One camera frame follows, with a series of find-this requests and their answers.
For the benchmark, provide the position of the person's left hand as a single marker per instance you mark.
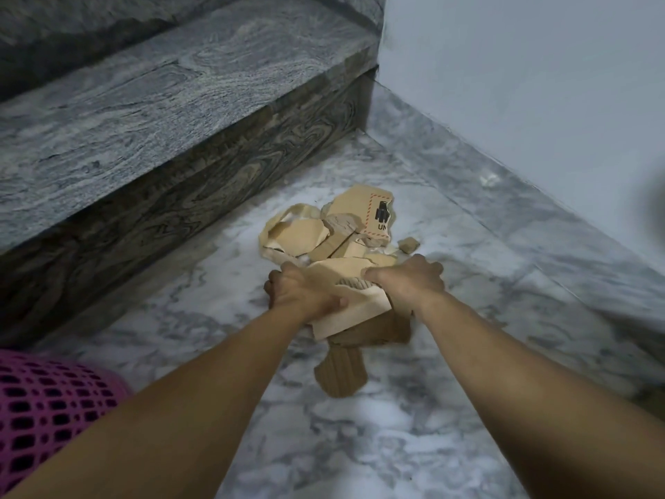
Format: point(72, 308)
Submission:
point(299, 293)

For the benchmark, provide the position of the person's right hand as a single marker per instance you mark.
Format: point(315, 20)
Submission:
point(413, 285)

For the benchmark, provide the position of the person's right thumb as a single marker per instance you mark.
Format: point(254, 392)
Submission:
point(376, 275)

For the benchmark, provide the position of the person's left thumb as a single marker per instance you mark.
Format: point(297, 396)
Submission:
point(334, 304)

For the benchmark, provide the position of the light tan cardboard sheet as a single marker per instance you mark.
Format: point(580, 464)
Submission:
point(358, 311)

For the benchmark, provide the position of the person's left forearm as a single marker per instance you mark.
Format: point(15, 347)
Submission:
point(182, 420)

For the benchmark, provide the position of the person's right forearm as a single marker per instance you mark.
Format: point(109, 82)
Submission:
point(519, 400)

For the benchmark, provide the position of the brown corrugated cardboard strip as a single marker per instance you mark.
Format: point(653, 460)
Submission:
point(343, 368)

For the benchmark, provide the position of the pile of torn cardboard scraps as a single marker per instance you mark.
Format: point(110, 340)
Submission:
point(311, 239)

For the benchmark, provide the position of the grey granite stair step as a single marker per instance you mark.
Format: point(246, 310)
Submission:
point(156, 129)
point(104, 25)

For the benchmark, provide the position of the pink mesh garment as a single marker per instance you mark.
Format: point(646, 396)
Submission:
point(41, 410)

